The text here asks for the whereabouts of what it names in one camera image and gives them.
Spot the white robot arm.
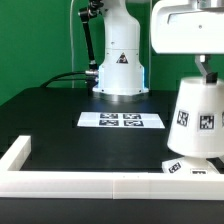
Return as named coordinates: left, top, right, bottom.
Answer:
left=93, top=0, right=224, bottom=96

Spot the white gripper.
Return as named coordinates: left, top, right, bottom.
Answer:
left=151, top=0, right=224, bottom=84

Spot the white lamp base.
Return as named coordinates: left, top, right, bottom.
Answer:
left=162, top=156, right=223, bottom=175

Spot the white marker sheet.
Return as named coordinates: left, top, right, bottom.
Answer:
left=77, top=112, right=165, bottom=129

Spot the white frame wall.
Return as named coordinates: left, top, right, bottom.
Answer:
left=0, top=136, right=224, bottom=200

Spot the white cable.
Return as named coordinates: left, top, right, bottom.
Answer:
left=68, top=0, right=76, bottom=89

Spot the white lamp shade cone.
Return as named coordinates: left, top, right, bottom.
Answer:
left=167, top=77, right=224, bottom=158

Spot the black cable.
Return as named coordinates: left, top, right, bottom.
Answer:
left=40, top=69, right=100, bottom=89

